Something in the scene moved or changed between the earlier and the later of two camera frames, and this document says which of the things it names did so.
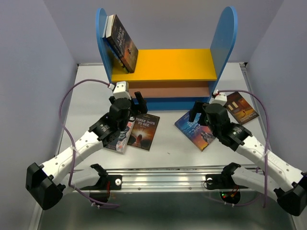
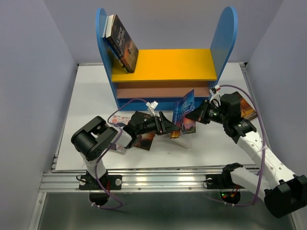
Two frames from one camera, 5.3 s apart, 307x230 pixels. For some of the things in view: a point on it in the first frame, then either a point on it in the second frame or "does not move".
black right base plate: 221,181 does not move
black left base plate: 115,182 does not move
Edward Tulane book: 240,108 does not move
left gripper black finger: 141,102 -> 167,126
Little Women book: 120,143 does not move
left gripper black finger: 134,113 -> 164,132
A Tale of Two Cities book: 121,42 does not move
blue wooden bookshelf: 170,79 does not move
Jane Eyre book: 199,134 -> 181,108
